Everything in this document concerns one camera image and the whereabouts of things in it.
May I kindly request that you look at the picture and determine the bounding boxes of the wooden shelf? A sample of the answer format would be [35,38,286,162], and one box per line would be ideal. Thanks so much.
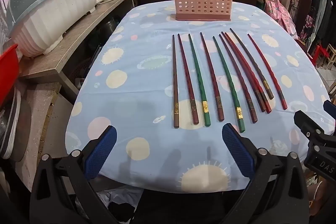
[18,0,142,94]

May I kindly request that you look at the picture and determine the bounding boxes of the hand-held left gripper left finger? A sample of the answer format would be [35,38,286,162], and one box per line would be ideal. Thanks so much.
[29,126,117,224]

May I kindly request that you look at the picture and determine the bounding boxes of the red plastic basin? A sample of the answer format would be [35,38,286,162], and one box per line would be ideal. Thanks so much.
[0,43,20,106]

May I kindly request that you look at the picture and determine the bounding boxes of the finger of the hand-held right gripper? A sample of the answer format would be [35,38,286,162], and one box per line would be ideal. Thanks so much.
[323,100,336,132]
[293,110,336,147]

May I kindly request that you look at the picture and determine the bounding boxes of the dark red chopstick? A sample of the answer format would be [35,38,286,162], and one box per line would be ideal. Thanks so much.
[200,32,225,121]
[178,33,199,125]
[219,34,258,124]

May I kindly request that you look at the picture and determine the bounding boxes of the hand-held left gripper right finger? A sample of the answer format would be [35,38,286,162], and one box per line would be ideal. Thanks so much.
[220,123,309,224]

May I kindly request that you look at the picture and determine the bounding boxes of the dark wooden chair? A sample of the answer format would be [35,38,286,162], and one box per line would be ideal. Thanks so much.
[290,0,319,51]

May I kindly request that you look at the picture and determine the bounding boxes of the pink floral cloth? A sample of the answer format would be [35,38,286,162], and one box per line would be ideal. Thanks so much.
[264,0,298,38]

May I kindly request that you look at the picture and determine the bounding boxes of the light blue dotted tablecloth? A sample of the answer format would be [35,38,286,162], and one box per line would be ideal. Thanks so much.
[65,1,332,193]

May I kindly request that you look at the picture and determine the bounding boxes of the white dish drainer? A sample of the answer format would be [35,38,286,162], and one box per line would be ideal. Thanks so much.
[8,0,98,58]

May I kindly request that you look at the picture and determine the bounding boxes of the black chopstick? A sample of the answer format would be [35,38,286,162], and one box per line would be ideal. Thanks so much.
[230,28,275,100]

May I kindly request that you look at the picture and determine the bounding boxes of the red stool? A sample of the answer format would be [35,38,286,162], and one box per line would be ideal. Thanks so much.
[312,44,331,68]

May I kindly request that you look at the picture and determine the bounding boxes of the green chopstick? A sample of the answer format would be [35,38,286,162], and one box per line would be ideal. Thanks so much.
[188,34,211,127]
[213,35,246,133]

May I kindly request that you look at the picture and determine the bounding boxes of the brown chopstick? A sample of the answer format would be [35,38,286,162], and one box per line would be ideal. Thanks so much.
[172,34,179,128]

